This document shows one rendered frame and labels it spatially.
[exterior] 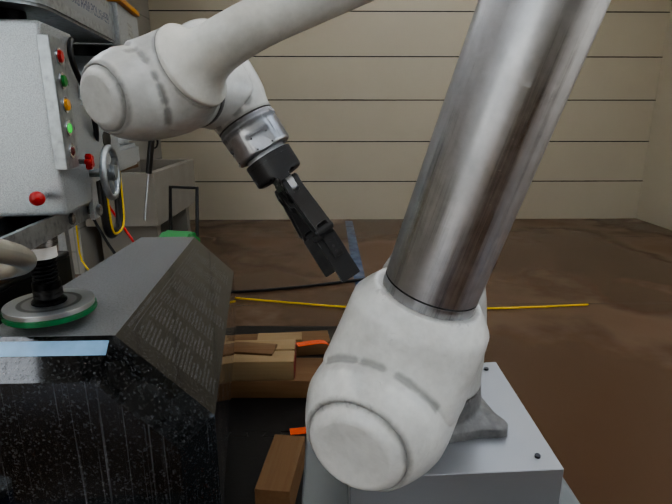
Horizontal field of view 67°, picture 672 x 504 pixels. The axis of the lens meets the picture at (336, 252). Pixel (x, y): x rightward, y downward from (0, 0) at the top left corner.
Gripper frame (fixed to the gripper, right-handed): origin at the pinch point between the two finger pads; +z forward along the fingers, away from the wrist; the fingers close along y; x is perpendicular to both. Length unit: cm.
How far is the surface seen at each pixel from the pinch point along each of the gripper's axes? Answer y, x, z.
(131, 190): -370, -60, -100
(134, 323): -66, -45, -9
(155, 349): -63, -44, 0
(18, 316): -57, -64, -25
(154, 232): -390, -65, -63
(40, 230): -47, -46, -38
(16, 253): 7.4, -34.4, -24.8
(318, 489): 3.7, -20.4, 25.3
